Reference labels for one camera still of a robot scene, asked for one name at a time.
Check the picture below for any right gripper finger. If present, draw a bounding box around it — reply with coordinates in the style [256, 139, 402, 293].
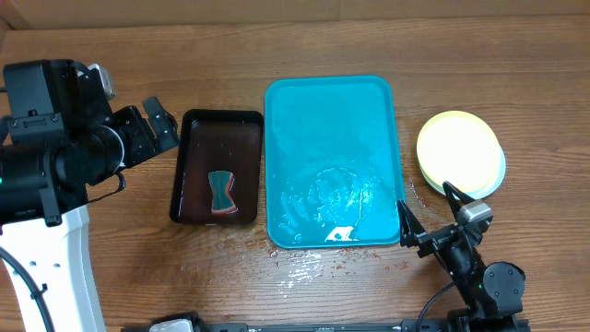
[396, 200, 426, 247]
[442, 181, 475, 221]

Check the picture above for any light blue plate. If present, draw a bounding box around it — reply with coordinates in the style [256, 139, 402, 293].
[419, 148, 507, 199]

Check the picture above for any yellow plate top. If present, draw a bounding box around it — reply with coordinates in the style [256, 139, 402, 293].
[416, 111, 501, 192]

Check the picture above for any orange and green sponge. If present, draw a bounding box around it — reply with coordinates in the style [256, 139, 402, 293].
[208, 171, 238, 215]

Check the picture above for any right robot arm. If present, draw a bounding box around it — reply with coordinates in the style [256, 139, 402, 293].
[396, 182, 530, 332]

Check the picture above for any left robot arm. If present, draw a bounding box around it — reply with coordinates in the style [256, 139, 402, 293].
[1, 59, 179, 331]

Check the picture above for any black rectangular tray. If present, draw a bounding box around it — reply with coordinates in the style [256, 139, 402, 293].
[170, 109, 264, 225]

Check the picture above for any teal plastic tray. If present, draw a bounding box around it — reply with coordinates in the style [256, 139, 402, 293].
[265, 75, 406, 249]

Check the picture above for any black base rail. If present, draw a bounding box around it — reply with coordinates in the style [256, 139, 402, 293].
[121, 312, 462, 332]

